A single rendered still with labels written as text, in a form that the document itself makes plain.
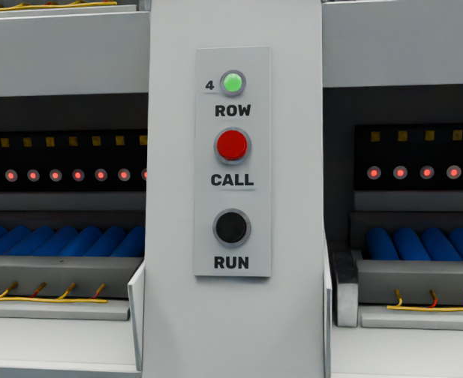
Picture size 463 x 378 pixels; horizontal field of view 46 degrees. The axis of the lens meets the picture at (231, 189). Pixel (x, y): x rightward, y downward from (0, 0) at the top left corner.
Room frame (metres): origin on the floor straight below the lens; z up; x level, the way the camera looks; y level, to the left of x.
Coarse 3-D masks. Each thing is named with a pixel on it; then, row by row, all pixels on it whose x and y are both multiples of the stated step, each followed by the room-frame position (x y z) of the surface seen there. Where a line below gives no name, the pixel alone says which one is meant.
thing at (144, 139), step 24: (0, 144) 0.46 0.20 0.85; (24, 144) 0.46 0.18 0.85; (48, 144) 0.45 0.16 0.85; (72, 144) 0.45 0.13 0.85; (96, 144) 0.45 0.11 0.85; (120, 144) 0.45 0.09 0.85; (144, 144) 0.44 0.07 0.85; (0, 168) 0.47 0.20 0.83; (24, 168) 0.47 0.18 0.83; (48, 168) 0.47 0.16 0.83; (72, 168) 0.46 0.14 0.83; (96, 168) 0.46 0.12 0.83; (120, 168) 0.46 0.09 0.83; (144, 168) 0.45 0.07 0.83
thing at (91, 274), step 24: (0, 264) 0.37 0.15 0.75; (24, 264) 0.37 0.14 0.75; (48, 264) 0.36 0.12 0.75; (72, 264) 0.36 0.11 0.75; (96, 264) 0.36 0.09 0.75; (120, 264) 0.36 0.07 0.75; (0, 288) 0.37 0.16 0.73; (24, 288) 0.37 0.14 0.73; (48, 288) 0.37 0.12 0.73; (72, 288) 0.36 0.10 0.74; (96, 288) 0.36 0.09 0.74; (120, 288) 0.36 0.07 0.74
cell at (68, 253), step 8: (80, 232) 0.43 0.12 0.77; (88, 232) 0.43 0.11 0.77; (96, 232) 0.44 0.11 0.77; (72, 240) 0.42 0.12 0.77; (80, 240) 0.42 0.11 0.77; (88, 240) 0.42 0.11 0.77; (96, 240) 0.43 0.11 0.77; (64, 248) 0.40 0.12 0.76; (72, 248) 0.40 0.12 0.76; (80, 248) 0.41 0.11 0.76; (88, 248) 0.42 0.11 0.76
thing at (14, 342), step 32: (0, 192) 0.48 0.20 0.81; (32, 192) 0.47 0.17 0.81; (64, 192) 0.47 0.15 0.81; (96, 192) 0.47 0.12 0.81; (128, 192) 0.46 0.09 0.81; (128, 288) 0.27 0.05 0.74; (0, 320) 0.35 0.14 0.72; (32, 320) 0.34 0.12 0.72; (64, 320) 0.34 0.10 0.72; (96, 320) 0.34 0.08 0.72; (128, 320) 0.34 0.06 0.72; (0, 352) 0.31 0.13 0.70; (32, 352) 0.31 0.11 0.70; (64, 352) 0.31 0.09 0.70; (96, 352) 0.31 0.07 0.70; (128, 352) 0.31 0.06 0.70
